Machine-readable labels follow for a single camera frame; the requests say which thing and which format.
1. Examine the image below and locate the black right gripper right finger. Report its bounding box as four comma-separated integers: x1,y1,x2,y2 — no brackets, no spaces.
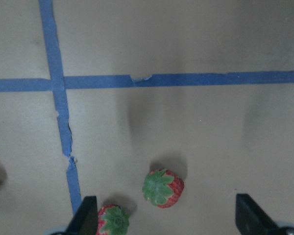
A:
235,193,277,235

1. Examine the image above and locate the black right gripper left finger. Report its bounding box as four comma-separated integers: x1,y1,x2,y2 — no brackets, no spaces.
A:
65,196,98,235

